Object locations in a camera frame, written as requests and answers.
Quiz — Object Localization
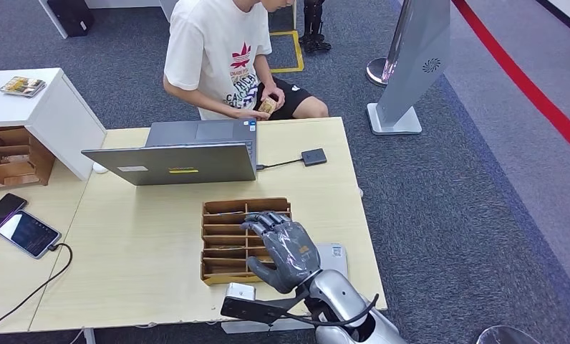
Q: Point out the chrome stanchion base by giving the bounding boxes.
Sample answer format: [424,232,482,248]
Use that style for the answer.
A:
[366,57,390,88]

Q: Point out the white card reader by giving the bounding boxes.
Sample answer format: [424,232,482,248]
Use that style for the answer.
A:
[313,243,349,279]

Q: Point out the black adapter cable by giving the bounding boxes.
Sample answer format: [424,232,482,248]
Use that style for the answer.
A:
[256,158,304,171]

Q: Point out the golden patterned ID card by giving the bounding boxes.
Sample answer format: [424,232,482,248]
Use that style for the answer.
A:
[258,97,279,116]

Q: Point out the white cabinet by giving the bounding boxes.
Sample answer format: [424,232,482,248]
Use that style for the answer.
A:
[0,67,107,182]

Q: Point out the silver kiosk stand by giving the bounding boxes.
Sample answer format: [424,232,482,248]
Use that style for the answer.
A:
[366,0,453,137]

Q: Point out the grey laptop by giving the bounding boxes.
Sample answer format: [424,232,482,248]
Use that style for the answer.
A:
[81,118,259,186]

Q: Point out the phone with lit screen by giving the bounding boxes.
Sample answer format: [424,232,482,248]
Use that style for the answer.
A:
[0,209,62,259]

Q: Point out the small black adapter box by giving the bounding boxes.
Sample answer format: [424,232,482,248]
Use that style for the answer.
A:
[301,148,328,168]

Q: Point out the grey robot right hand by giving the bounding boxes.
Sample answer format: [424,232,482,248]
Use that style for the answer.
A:
[241,211,322,295]

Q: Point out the person's left hand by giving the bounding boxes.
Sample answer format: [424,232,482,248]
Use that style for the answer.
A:
[262,86,286,111]

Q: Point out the brown cardboard card organizer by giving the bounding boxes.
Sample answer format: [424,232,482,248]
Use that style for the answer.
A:
[200,197,293,286]

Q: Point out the white drawer under table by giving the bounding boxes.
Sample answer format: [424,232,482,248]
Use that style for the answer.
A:
[221,317,317,335]

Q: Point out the black robot legs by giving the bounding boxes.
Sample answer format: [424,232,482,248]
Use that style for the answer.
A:
[298,0,333,54]

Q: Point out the clear glass dome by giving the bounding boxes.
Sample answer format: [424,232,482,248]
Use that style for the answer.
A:
[475,326,543,344]

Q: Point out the black charging cable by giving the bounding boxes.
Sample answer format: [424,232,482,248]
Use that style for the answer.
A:
[0,242,74,335]

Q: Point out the red barrier belt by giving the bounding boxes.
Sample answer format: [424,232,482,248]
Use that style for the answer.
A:
[450,0,570,163]

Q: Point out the stack of patterned cards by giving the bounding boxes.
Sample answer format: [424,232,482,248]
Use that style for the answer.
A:
[0,76,47,99]

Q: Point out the person's right hand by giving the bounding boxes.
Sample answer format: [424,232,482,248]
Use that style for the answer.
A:
[233,107,271,120]

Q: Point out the white desk leg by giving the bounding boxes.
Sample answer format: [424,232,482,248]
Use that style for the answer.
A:
[38,0,71,40]

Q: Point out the brown cardboard shelf organizer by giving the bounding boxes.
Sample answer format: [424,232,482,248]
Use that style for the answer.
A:
[0,125,57,192]

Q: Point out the person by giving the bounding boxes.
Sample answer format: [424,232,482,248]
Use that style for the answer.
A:
[163,0,330,121]

